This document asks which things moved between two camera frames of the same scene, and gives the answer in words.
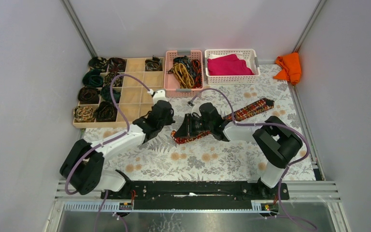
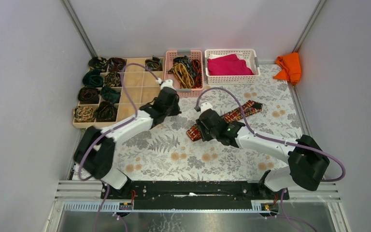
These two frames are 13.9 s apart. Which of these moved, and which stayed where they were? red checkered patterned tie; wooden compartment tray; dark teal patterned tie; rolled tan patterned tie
Moved: red checkered patterned tie
Stayed: dark teal patterned tie; rolled tan patterned tie; wooden compartment tray
